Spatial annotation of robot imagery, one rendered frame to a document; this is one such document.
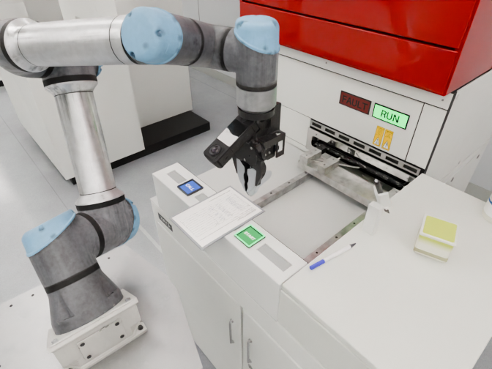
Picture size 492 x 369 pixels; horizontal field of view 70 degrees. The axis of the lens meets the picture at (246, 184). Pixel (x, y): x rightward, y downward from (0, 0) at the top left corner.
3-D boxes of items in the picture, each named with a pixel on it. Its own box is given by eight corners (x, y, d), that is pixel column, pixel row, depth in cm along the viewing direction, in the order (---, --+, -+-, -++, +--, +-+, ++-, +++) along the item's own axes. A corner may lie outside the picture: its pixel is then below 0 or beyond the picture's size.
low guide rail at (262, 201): (323, 166, 136) (323, 159, 134) (326, 168, 135) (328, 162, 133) (221, 226, 110) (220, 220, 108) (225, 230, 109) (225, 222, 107)
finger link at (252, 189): (274, 192, 80) (277, 159, 74) (255, 204, 77) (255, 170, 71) (265, 187, 82) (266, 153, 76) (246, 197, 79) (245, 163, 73)
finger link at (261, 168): (266, 187, 74) (267, 151, 69) (260, 189, 73) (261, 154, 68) (250, 176, 77) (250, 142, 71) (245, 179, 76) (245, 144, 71)
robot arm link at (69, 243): (31, 292, 76) (3, 236, 75) (83, 264, 88) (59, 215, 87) (62, 282, 70) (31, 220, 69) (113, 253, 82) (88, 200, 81)
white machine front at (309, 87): (251, 119, 167) (252, 30, 142) (414, 204, 119) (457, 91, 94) (246, 121, 165) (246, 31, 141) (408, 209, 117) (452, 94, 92)
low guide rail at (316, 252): (385, 200, 120) (387, 192, 118) (391, 203, 119) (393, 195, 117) (283, 280, 94) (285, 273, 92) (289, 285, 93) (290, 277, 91)
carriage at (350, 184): (311, 159, 135) (312, 152, 133) (399, 206, 113) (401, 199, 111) (296, 167, 131) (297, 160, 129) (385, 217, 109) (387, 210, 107)
